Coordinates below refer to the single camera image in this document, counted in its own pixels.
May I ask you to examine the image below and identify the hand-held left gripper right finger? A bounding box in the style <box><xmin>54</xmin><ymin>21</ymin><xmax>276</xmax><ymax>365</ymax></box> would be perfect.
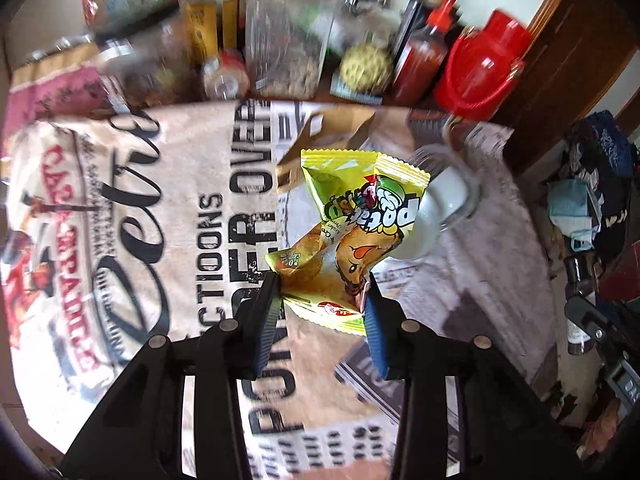
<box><xmin>364</xmin><ymin>272</ymin><xmax>587</xmax><ymax>480</ymax></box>

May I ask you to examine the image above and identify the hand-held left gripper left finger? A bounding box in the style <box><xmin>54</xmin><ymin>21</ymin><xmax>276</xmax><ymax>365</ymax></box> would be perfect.
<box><xmin>62</xmin><ymin>272</ymin><xmax>286</xmax><ymax>480</ymax></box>

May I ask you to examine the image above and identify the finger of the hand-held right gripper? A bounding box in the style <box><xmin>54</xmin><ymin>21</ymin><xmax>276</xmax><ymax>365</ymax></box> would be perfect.
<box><xmin>565</xmin><ymin>295</ymin><xmax>618</xmax><ymax>358</ymax></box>
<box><xmin>565</xmin><ymin>255</ymin><xmax>599</xmax><ymax>296</ymax></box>

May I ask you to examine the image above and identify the green chip packet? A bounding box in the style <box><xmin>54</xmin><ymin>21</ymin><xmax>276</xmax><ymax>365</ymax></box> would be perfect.
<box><xmin>264</xmin><ymin>148</ymin><xmax>431</xmax><ymax>337</ymax></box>

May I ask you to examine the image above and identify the light blue plastic bag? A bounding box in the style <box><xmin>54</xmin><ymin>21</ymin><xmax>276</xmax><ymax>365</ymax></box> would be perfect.
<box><xmin>547</xmin><ymin>177</ymin><xmax>604</xmax><ymax>254</ymax></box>

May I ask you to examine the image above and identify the printed tablecloth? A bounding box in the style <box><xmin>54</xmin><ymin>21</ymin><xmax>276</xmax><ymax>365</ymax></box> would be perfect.
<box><xmin>0</xmin><ymin>100</ymin><xmax>562</xmax><ymax>480</ymax></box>

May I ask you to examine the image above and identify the pile of clothes and bags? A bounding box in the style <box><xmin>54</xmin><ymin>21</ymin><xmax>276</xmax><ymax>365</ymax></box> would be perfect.
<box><xmin>567</xmin><ymin>109</ymin><xmax>639</xmax><ymax>196</ymax></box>

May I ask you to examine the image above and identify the dark wooden door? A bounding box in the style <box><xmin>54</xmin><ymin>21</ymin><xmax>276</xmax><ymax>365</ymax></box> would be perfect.
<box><xmin>492</xmin><ymin>0</ymin><xmax>614</xmax><ymax>176</ymax></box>

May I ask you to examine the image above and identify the brown paper bag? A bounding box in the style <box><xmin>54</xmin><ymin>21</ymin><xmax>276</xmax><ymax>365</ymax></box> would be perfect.
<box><xmin>274</xmin><ymin>109</ymin><xmax>377</xmax><ymax>196</ymax></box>

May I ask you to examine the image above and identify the red thermos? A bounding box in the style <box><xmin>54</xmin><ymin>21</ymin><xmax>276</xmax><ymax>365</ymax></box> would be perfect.
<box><xmin>432</xmin><ymin>8</ymin><xmax>534</xmax><ymax>122</ymax></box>

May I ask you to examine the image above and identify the small lying bottle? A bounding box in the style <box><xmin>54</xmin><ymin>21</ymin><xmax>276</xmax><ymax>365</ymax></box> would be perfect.
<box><xmin>202</xmin><ymin>49</ymin><xmax>251</xmax><ymax>101</ymax></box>

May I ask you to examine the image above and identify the red sauce bottle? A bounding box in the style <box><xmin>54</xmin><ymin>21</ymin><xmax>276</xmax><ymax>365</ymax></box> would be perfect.
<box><xmin>389</xmin><ymin>0</ymin><xmax>459</xmax><ymax>106</ymax></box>

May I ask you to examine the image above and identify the yellow-green textured ball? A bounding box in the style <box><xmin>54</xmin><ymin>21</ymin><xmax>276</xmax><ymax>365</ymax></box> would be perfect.
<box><xmin>337</xmin><ymin>42</ymin><xmax>394</xmax><ymax>96</ymax></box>

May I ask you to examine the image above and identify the gold lid jar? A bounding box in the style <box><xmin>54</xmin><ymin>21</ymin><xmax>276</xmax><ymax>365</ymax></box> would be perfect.
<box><xmin>244</xmin><ymin>0</ymin><xmax>341</xmax><ymax>101</ymax></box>

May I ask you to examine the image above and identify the black lid jar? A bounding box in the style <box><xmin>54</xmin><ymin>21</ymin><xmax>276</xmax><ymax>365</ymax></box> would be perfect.
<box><xmin>97</xmin><ymin>24</ymin><xmax>201</xmax><ymax>109</ymax></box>

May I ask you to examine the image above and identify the pink woven sack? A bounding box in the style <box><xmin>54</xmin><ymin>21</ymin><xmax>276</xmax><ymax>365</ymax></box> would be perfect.
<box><xmin>9</xmin><ymin>42</ymin><xmax>121</xmax><ymax>126</ymax></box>

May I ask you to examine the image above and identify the clear bottle yellow label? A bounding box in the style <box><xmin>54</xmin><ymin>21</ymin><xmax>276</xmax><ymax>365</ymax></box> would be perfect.
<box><xmin>182</xmin><ymin>0</ymin><xmax>240</xmax><ymax>56</ymax></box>

